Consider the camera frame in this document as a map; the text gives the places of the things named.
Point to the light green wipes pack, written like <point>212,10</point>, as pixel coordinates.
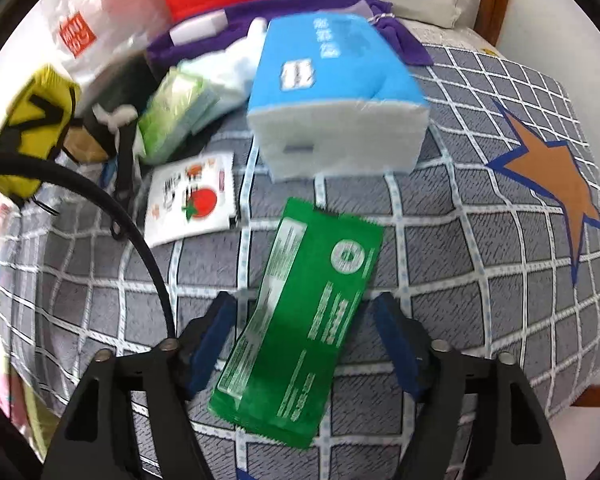
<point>172,110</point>

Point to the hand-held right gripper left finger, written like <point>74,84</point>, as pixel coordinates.
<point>215,342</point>

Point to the green foil packet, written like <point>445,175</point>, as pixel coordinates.
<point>310,320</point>

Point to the white bird print sheet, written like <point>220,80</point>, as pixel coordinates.
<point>455,37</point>

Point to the blue tissue pack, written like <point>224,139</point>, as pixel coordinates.
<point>325,85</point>

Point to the purple towel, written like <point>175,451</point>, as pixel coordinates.
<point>404,42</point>

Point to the white plastic shopping bag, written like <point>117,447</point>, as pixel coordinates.
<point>115,20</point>

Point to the white foam block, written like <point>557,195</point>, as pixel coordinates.
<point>197,27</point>

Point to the white tomato print packet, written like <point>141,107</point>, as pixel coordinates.
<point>190,200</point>

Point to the dark green box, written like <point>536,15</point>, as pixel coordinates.
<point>130,77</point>

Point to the yellow and black cloth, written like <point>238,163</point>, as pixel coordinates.
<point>25,170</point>

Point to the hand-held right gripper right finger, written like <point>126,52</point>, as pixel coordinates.
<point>396,345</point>

